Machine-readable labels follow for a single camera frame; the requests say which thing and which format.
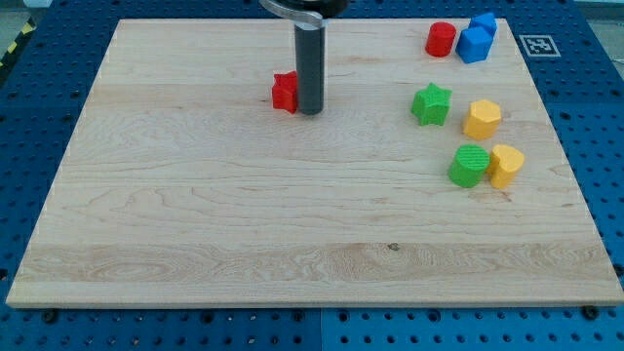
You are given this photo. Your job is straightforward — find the blue block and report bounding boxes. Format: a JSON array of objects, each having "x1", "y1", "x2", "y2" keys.
[
  {"x1": 455, "y1": 26, "x2": 493, "y2": 63},
  {"x1": 469, "y1": 12, "x2": 498, "y2": 37}
]

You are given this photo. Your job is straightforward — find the black screw bottom left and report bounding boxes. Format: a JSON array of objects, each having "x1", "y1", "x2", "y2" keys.
[{"x1": 41, "y1": 309, "x2": 59, "y2": 324}]

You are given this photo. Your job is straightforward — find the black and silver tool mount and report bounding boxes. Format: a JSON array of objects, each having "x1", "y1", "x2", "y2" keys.
[{"x1": 258, "y1": 0, "x2": 349, "y2": 29}]

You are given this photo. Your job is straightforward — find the black screw bottom right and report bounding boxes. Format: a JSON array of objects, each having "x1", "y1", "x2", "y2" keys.
[{"x1": 581, "y1": 305, "x2": 600, "y2": 321}]

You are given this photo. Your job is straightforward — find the green cylinder block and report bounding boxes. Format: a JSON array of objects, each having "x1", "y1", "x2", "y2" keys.
[{"x1": 448, "y1": 144, "x2": 489, "y2": 188}]

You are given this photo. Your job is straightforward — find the yellow heart block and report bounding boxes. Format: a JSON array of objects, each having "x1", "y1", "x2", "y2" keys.
[{"x1": 486, "y1": 144, "x2": 526, "y2": 189}]

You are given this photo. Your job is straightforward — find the white fiducial marker tag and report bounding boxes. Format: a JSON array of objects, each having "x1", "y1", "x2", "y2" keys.
[{"x1": 520, "y1": 34, "x2": 561, "y2": 58}]

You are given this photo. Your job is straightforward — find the red star block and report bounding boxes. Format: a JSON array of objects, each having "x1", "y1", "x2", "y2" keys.
[{"x1": 271, "y1": 71, "x2": 298, "y2": 114}]

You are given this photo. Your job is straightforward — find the light wooden board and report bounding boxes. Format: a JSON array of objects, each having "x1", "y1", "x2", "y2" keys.
[{"x1": 7, "y1": 19, "x2": 623, "y2": 309}]

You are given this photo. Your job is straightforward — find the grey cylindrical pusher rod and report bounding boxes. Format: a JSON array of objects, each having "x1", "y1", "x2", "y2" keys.
[{"x1": 294, "y1": 23, "x2": 325, "y2": 115}]

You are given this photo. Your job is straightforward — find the red cylinder block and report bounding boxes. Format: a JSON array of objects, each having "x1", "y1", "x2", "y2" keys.
[{"x1": 425, "y1": 21, "x2": 456, "y2": 58}]

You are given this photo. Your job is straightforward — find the green star block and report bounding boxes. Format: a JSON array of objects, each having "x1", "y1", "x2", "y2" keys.
[{"x1": 410, "y1": 83, "x2": 452, "y2": 126}]

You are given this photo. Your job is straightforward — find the rear blue block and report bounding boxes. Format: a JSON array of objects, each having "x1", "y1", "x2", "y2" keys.
[{"x1": 469, "y1": 12, "x2": 498, "y2": 37}]

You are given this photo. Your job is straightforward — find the black screw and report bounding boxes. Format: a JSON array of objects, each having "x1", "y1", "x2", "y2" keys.
[
  {"x1": 581, "y1": 305, "x2": 600, "y2": 321},
  {"x1": 41, "y1": 309, "x2": 59, "y2": 324}
]

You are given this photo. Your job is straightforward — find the yellow hexagon block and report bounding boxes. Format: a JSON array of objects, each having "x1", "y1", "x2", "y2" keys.
[{"x1": 462, "y1": 99, "x2": 502, "y2": 140}]

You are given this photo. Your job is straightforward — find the front blue block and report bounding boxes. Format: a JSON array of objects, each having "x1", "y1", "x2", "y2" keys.
[{"x1": 455, "y1": 26, "x2": 493, "y2": 63}]

